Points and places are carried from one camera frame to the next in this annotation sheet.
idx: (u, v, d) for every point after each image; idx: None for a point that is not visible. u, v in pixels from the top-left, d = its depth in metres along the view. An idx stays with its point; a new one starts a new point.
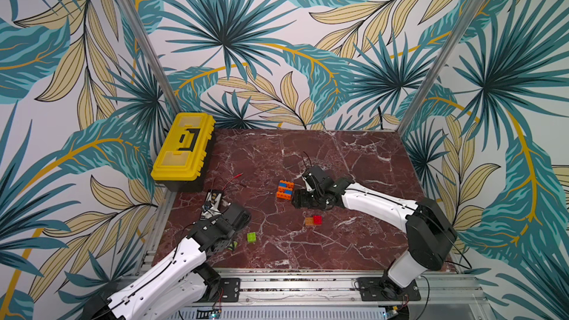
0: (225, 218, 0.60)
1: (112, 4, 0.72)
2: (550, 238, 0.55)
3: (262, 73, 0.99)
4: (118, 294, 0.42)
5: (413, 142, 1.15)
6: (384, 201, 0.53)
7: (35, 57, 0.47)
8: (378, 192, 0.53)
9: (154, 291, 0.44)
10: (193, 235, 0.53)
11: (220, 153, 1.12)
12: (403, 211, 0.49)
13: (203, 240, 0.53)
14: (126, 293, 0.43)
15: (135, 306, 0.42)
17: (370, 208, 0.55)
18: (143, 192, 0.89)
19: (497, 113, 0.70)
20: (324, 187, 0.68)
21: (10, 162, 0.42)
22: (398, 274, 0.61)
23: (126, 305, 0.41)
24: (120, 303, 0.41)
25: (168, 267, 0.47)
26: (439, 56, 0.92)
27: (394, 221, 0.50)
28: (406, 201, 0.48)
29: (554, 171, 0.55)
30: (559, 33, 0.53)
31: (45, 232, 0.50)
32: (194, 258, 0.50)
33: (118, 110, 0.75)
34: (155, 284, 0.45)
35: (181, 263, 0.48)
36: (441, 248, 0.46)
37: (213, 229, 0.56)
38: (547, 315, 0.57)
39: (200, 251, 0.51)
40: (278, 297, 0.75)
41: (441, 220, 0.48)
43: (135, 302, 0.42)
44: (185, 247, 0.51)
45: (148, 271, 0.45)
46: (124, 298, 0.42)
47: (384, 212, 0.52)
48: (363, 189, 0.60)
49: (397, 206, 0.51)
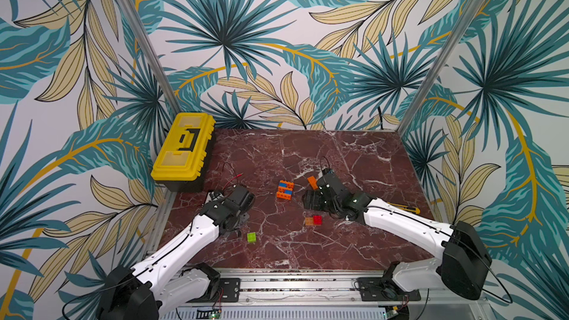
0: (232, 198, 0.63)
1: (112, 4, 0.72)
2: (550, 238, 0.55)
3: (262, 73, 0.99)
4: (141, 264, 0.43)
5: (413, 142, 1.15)
6: (414, 224, 0.49)
7: (35, 57, 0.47)
8: (407, 214, 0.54)
9: (175, 260, 0.45)
10: (206, 212, 0.55)
11: (220, 153, 1.12)
12: (437, 236, 0.46)
13: (215, 215, 0.55)
14: (149, 263, 0.43)
15: (161, 272, 0.43)
17: (397, 228, 0.51)
18: (143, 192, 0.89)
19: (497, 113, 0.70)
20: (342, 203, 0.63)
21: (9, 162, 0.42)
22: (404, 279, 0.61)
23: (150, 272, 0.42)
24: (144, 270, 0.42)
25: (186, 239, 0.49)
26: (439, 56, 0.92)
27: (427, 245, 0.46)
28: (439, 224, 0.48)
29: (554, 171, 0.55)
30: (560, 33, 0.53)
31: (45, 232, 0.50)
32: (209, 231, 0.52)
33: (118, 110, 0.75)
34: (176, 254, 0.46)
35: (198, 235, 0.50)
36: (480, 277, 0.43)
37: (221, 207, 0.58)
38: (548, 315, 0.57)
39: (214, 225, 0.53)
40: (278, 297, 0.75)
41: (477, 245, 0.44)
43: (159, 270, 0.43)
44: (199, 224, 0.52)
45: (165, 247, 0.47)
46: (147, 266, 0.43)
47: (415, 235, 0.48)
48: (388, 207, 0.55)
49: (430, 230, 0.47)
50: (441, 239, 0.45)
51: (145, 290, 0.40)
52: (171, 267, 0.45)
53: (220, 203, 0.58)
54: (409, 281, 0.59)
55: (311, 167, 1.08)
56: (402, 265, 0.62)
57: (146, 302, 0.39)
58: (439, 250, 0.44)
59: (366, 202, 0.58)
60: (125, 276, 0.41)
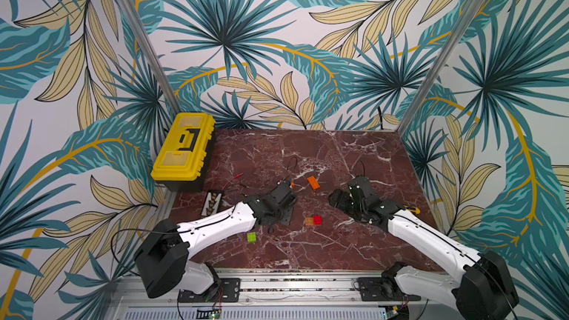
0: (274, 195, 0.64)
1: (112, 3, 0.72)
2: (550, 238, 0.55)
3: (262, 74, 1.00)
4: (185, 224, 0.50)
5: (413, 142, 1.15)
6: (438, 241, 0.49)
7: (35, 57, 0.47)
8: (432, 230, 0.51)
9: (213, 233, 0.48)
10: (247, 203, 0.58)
11: (220, 153, 1.12)
12: (461, 258, 0.45)
13: (255, 210, 0.57)
14: (192, 226, 0.47)
15: (198, 239, 0.45)
17: (419, 242, 0.51)
18: (143, 193, 0.89)
19: (497, 113, 0.70)
20: (369, 207, 0.64)
21: (10, 162, 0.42)
22: (407, 283, 0.61)
23: (192, 235, 0.45)
24: (187, 231, 0.45)
25: (226, 219, 0.51)
26: (439, 56, 0.92)
27: (447, 265, 0.46)
28: (465, 249, 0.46)
29: (554, 171, 0.55)
30: (560, 33, 0.53)
31: (45, 232, 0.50)
32: (247, 220, 0.54)
33: (118, 110, 0.75)
34: (216, 229, 0.48)
35: (238, 220, 0.52)
36: (498, 311, 0.41)
37: (261, 203, 0.59)
38: (547, 315, 0.57)
39: (252, 218, 0.55)
40: (278, 296, 0.75)
41: (504, 280, 0.42)
43: (198, 236, 0.46)
44: (241, 211, 0.55)
45: (208, 218, 0.50)
46: (190, 228, 0.46)
47: (436, 252, 0.47)
48: (415, 221, 0.55)
49: (454, 251, 0.46)
50: (464, 263, 0.44)
51: (181, 248, 0.42)
52: (209, 238, 0.47)
53: (261, 198, 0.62)
54: (412, 285, 0.59)
55: (311, 167, 1.08)
56: (410, 270, 0.64)
57: (181, 258, 0.41)
58: (460, 272, 0.43)
59: (393, 211, 0.58)
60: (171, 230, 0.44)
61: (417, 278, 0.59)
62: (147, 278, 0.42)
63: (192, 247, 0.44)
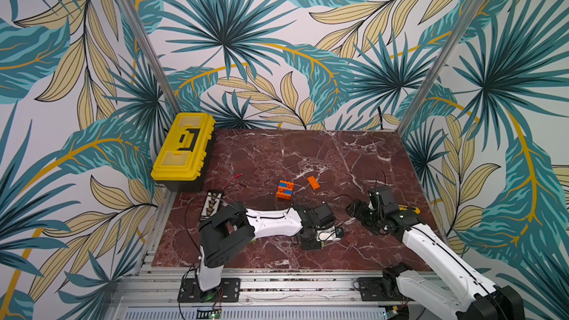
0: (317, 212, 0.68)
1: (112, 4, 0.72)
2: (550, 238, 0.55)
3: (262, 73, 0.99)
4: (253, 211, 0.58)
5: (413, 142, 1.15)
6: (453, 264, 0.47)
7: (35, 57, 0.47)
8: (449, 250, 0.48)
9: (270, 227, 0.52)
10: (297, 210, 0.63)
11: (220, 153, 1.12)
12: (473, 285, 0.43)
13: (303, 218, 0.61)
14: (257, 214, 0.52)
15: (259, 228, 0.49)
17: (433, 260, 0.50)
18: (143, 193, 0.89)
19: (497, 113, 0.70)
20: (387, 214, 0.64)
21: (10, 162, 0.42)
22: (410, 289, 0.60)
23: (255, 221, 0.50)
24: (253, 218, 0.50)
25: (281, 218, 0.56)
26: (439, 56, 0.92)
27: (458, 290, 0.44)
28: (481, 277, 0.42)
29: (554, 171, 0.55)
30: (560, 33, 0.53)
31: (44, 232, 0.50)
32: (295, 226, 0.58)
33: (118, 110, 0.75)
34: (273, 224, 0.53)
35: (288, 223, 0.57)
36: None
37: (307, 215, 0.64)
38: (548, 315, 0.57)
39: (300, 225, 0.59)
40: (278, 297, 0.75)
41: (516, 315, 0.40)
43: (260, 224, 0.50)
44: (294, 214, 0.60)
45: (269, 212, 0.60)
46: (255, 215, 0.51)
47: (449, 274, 0.46)
48: (433, 237, 0.53)
49: (468, 276, 0.45)
50: (476, 290, 0.42)
51: (248, 230, 0.46)
52: (267, 229, 0.52)
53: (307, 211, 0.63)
54: (413, 290, 0.59)
55: (311, 167, 1.08)
56: (414, 274, 0.64)
57: (246, 238, 0.45)
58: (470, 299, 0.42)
59: (413, 223, 0.57)
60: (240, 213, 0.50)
61: (420, 286, 0.59)
62: (209, 247, 0.47)
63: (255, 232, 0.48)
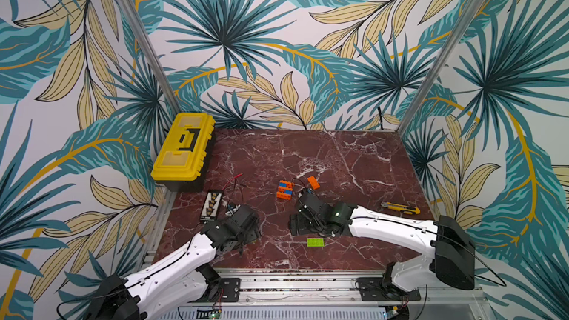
0: (234, 218, 0.63)
1: (112, 4, 0.72)
2: (550, 238, 0.55)
3: (262, 73, 0.99)
4: (134, 276, 0.44)
5: (413, 142, 1.15)
6: (400, 228, 0.48)
7: (35, 57, 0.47)
8: (388, 218, 0.51)
9: (168, 277, 0.46)
10: (206, 232, 0.56)
11: (220, 153, 1.12)
12: (425, 237, 0.45)
13: (214, 238, 0.56)
14: (141, 275, 0.44)
15: (150, 289, 0.43)
17: (384, 234, 0.50)
18: (143, 192, 0.89)
19: (497, 113, 0.70)
20: (325, 219, 0.61)
21: (9, 162, 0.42)
22: (404, 281, 0.60)
23: (141, 286, 0.43)
24: (136, 284, 0.43)
25: (182, 257, 0.50)
26: (439, 56, 0.92)
27: (417, 247, 0.46)
28: (423, 224, 0.47)
29: (554, 171, 0.55)
30: (559, 33, 0.53)
31: (45, 232, 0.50)
32: (206, 252, 0.53)
33: (118, 110, 0.75)
34: (170, 271, 0.47)
35: (194, 255, 0.51)
36: (470, 266, 0.44)
37: (224, 229, 0.59)
38: (548, 315, 0.57)
39: (211, 247, 0.54)
40: (278, 296, 0.75)
41: (459, 234, 0.45)
43: (150, 285, 0.44)
44: (198, 241, 0.54)
45: (162, 259, 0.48)
46: (140, 279, 0.44)
47: (402, 239, 0.47)
48: (372, 215, 0.54)
49: (416, 231, 0.47)
50: (430, 240, 0.44)
51: (131, 304, 0.40)
52: (164, 282, 0.46)
53: (221, 224, 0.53)
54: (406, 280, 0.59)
55: (311, 167, 1.08)
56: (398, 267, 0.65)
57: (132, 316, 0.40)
58: (430, 250, 0.44)
59: (350, 215, 0.56)
60: (118, 287, 0.42)
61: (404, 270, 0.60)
62: None
63: (142, 299, 0.42)
